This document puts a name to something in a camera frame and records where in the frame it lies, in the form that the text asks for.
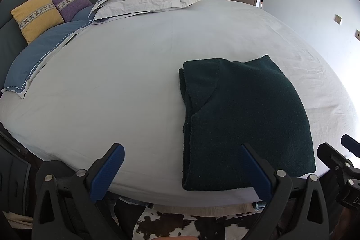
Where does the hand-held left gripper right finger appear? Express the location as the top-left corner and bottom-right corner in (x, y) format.
(238, 144), (329, 240)

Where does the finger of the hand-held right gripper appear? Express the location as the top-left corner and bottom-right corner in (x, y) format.
(341, 134), (360, 158)
(317, 142), (354, 173)

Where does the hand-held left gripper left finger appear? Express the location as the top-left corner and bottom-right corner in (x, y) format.
(31, 143), (125, 240)

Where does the dark green knit top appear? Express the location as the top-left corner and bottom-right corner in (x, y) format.
(178, 54), (317, 191)

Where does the cowhide rug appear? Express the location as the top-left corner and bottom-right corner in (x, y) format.
(132, 205), (263, 240)

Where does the dark bedside cabinet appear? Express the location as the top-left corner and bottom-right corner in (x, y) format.
(0, 130), (32, 219)

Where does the blue pillow with white trim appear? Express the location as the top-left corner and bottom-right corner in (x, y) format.
(1, 5), (95, 100)

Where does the dark grey upholstered headboard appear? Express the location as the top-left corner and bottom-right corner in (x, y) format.
(0, 0), (101, 90)

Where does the yellow patterned cushion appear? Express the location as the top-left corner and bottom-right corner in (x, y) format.
(11, 0), (65, 45)

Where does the purple patterned cushion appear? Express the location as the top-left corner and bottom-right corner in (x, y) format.
(50, 0), (93, 22)

